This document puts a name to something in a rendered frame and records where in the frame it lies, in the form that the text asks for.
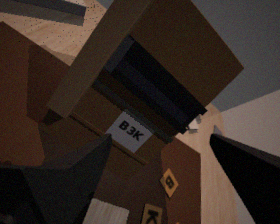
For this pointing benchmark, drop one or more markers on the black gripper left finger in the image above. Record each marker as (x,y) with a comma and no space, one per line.
(59,191)

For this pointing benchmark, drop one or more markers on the grey flat rectangular board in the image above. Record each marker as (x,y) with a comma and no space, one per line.
(216,131)

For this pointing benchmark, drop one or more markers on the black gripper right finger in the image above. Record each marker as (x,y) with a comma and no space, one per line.
(255,175)

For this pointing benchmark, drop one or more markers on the white paper ticket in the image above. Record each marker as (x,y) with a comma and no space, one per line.
(129,131)

